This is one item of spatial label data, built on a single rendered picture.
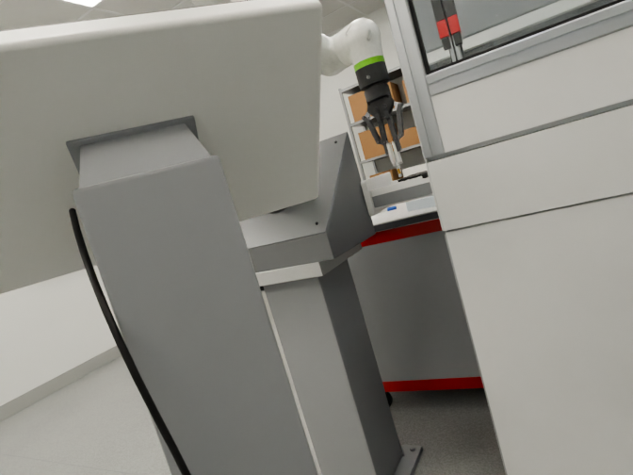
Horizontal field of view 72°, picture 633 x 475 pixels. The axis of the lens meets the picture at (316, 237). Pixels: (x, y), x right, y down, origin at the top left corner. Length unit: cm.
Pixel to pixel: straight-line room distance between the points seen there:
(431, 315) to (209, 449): 121
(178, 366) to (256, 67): 37
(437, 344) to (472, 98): 106
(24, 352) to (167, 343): 348
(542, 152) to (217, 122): 55
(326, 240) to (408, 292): 61
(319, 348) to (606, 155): 85
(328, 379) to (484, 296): 60
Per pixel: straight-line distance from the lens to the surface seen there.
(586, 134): 86
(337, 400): 136
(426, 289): 163
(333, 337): 126
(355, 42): 136
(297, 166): 69
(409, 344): 173
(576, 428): 103
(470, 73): 87
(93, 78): 56
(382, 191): 133
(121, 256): 51
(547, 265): 89
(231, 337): 53
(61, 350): 410
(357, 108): 553
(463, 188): 86
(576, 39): 86
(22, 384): 399
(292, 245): 118
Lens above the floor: 95
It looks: 6 degrees down
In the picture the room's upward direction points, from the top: 16 degrees counter-clockwise
